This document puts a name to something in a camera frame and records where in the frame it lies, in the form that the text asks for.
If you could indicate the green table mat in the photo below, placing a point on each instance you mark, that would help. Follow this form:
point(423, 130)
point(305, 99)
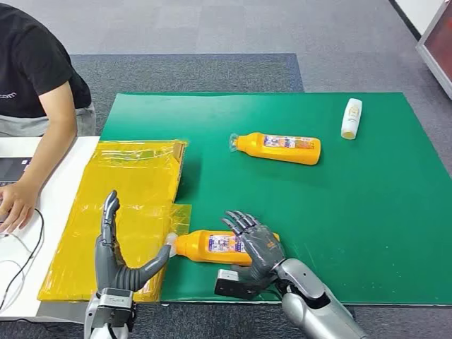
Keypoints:
point(353, 210)

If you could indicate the white framed panel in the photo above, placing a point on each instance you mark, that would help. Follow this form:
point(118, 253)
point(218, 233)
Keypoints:
point(439, 47)

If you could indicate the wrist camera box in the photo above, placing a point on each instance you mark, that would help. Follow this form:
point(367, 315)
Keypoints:
point(229, 283)
point(113, 306)

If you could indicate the orange bottle with clear cap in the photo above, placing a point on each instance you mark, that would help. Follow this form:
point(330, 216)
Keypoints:
point(198, 247)
point(282, 152)

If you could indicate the small white bottle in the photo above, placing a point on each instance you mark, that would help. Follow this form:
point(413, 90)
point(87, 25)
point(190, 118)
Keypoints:
point(351, 119)

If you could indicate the laptop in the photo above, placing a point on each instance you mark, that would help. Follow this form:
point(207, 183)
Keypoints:
point(12, 169)

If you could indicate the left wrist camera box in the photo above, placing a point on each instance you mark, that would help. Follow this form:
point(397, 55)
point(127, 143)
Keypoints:
point(113, 306)

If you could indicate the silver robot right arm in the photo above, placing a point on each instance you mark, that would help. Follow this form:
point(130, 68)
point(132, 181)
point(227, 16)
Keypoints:
point(318, 313)

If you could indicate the yellow plastic sheet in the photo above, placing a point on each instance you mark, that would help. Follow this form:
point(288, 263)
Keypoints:
point(134, 187)

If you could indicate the white desk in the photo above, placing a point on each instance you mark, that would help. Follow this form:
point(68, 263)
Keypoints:
point(59, 196)

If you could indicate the person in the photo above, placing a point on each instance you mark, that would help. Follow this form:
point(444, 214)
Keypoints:
point(32, 61)

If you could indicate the person's left hand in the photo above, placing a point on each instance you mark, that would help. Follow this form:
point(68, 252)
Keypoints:
point(16, 206)

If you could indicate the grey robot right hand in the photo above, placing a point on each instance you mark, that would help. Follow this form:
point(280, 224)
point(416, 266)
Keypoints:
point(262, 252)

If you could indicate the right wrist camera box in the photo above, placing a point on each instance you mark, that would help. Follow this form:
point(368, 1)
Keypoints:
point(229, 283)

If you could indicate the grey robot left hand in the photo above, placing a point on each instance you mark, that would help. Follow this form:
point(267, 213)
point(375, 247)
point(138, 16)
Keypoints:
point(107, 262)

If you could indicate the person's left forearm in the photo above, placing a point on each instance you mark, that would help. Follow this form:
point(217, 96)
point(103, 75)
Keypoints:
point(53, 140)

